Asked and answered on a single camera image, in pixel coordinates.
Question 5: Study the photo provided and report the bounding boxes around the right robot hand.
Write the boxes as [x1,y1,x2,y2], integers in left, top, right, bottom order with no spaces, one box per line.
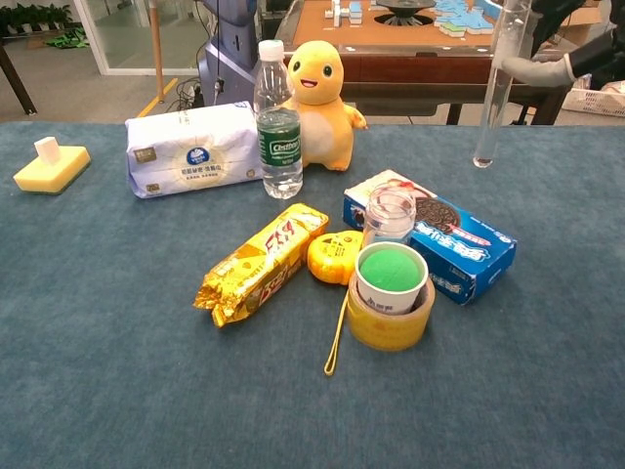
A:
[501,0,625,88]

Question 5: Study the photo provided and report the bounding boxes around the clear glass test tube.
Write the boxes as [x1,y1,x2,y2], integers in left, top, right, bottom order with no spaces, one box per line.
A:
[472,0,532,170]

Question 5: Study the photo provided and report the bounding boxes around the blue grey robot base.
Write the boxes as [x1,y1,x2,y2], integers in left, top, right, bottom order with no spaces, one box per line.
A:
[197,0,260,107]

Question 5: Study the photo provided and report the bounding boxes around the white plastic basket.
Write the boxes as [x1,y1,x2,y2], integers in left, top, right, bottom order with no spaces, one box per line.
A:
[561,77,625,118]

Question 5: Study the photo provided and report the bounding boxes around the cardboard box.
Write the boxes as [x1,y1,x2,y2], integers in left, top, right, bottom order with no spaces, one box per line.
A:
[556,0,617,48]

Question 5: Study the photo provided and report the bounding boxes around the blue mahjong tile pile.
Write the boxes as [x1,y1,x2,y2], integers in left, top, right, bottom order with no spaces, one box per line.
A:
[434,0,504,39]

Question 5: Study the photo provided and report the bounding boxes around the brown mahjong table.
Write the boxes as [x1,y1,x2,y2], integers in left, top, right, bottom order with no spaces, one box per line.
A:
[274,0,587,126]

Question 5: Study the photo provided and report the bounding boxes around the black round table centre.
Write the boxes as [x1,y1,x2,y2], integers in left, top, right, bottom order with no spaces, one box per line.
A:
[374,0,437,25]

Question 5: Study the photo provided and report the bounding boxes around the blue cookie box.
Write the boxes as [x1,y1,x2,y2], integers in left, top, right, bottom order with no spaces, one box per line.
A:
[342,169,518,307]

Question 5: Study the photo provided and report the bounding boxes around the white blue mahjong tile stack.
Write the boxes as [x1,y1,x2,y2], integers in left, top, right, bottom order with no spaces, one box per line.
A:
[324,0,365,26]

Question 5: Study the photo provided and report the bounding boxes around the clear glass jar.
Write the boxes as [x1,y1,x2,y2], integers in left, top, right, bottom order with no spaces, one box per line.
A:
[363,188,418,245]

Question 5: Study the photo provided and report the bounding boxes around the yellow plush dinosaur toy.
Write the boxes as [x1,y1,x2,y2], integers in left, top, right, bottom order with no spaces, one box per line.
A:
[278,40,368,172]

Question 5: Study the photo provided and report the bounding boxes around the clear water bottle green label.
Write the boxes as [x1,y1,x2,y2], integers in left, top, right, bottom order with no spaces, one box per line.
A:
[253,39,304,200]

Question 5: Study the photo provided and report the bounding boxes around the white paper cup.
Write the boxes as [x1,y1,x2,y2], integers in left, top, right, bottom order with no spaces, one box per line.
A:
[354,241,430,316]

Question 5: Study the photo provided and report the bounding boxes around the yellow tape roll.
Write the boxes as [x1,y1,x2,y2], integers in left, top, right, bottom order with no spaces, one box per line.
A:
[346,273,437,353]

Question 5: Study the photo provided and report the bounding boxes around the gold biscuit package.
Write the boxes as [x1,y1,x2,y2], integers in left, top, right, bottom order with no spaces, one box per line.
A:
[192,202,330,328]

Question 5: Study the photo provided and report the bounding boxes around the white tissue pack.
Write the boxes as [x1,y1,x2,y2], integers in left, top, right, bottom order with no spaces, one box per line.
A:
[125,101,265,199]

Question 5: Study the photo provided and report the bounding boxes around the wooden pole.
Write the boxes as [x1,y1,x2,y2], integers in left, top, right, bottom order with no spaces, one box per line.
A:
[148,0,166,103]

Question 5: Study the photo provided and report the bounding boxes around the green cloth on floor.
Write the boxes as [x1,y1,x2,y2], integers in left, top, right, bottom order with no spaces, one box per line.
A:
[46,28,92,50]

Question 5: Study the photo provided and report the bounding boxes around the blue felt table mat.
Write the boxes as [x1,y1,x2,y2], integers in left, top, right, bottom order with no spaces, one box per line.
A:
[0,120,625,469]

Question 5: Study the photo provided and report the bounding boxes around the yellow sponge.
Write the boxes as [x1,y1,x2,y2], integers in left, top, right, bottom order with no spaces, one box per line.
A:
[13,145,93,195]

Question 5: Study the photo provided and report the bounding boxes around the small white block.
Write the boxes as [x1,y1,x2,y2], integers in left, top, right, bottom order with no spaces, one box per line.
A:
[33,137,63,166]

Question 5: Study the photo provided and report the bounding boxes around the potted green plants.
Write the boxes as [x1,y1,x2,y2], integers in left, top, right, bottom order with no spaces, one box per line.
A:
[0,3,73,35]

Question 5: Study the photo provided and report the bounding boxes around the dark table leg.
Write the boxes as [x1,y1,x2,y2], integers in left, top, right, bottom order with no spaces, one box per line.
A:
[0,43,38,116]

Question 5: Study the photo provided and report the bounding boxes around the yellow tape measure with strap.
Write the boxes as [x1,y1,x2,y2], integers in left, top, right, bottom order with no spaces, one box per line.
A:
[306,230,365,376]

